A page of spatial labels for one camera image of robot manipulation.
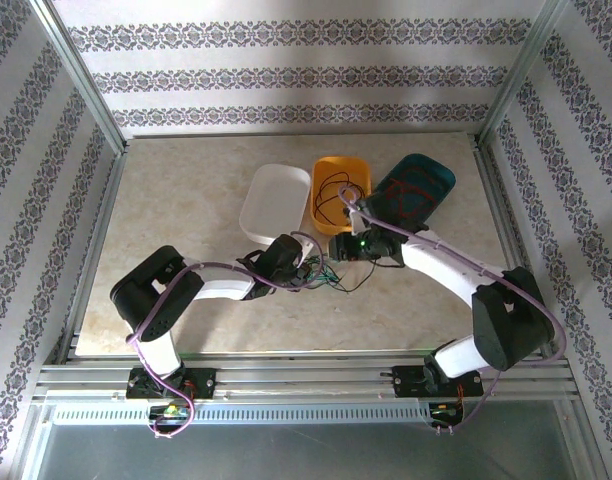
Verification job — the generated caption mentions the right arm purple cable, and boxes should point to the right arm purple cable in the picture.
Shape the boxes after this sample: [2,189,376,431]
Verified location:
[338,184,568,436]

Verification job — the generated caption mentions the teal plastic container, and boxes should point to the teal plastic container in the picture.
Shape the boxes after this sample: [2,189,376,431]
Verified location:
[370,153,458,232]

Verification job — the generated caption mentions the thin black cable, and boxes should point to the thin black cable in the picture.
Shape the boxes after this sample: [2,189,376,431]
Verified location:
[335,259,378,294]
[315,172,366,225]

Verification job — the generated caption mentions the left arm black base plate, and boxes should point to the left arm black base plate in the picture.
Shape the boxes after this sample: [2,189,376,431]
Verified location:
[125,367,218,400]

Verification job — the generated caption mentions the aluminium mounting rail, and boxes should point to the aluminium mounting rail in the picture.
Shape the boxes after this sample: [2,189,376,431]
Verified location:
[33,349,580,402]

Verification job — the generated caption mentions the slotted grey cable duct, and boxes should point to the slotted grey cable duct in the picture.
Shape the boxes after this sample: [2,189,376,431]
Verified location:
[50,403,432,426]

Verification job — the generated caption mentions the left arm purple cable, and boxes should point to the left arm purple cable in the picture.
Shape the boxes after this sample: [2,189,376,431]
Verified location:
[128,232,327,440]

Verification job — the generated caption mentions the white plastic container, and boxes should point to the white plastic container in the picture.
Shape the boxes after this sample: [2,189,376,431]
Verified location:
[238,163,311,246]

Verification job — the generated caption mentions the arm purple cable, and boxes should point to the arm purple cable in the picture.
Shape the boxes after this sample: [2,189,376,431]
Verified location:
[338,184,568,436]
[128,232,327,440]

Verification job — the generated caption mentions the thin red cable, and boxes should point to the thin red cable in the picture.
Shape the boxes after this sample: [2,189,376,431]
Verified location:
[383,167,436,219]

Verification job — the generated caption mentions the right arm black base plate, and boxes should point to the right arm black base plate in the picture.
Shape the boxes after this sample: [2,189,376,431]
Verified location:
[380,363,485,399]

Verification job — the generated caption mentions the orange plastic container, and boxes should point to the orange plastic container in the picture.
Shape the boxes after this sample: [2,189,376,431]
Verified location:
[310,156,373,236]

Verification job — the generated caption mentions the thin green cable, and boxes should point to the thin green cable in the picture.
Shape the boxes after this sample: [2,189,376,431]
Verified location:
[318,269,347,292]
[308,254,337,281]

